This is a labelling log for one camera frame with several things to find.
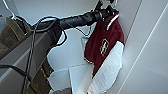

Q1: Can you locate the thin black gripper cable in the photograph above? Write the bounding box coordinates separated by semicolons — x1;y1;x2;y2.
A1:
73;26;93;38

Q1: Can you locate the white wardrobe door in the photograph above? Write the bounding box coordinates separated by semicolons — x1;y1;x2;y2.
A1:
116;0;168;94

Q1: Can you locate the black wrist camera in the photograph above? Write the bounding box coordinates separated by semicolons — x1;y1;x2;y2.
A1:
93;1;105;12

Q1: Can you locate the maroon and white jacket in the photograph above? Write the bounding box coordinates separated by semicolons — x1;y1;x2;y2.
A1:
83;11;125;94

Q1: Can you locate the white clothes hanger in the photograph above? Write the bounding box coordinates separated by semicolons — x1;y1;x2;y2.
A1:
2;0;17;20

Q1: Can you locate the white wardrobe body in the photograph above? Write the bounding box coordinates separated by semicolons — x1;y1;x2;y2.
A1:
0;0;144;94

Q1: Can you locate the white wardrobe shelf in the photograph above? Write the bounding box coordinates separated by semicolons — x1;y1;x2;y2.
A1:
67;62;96;94

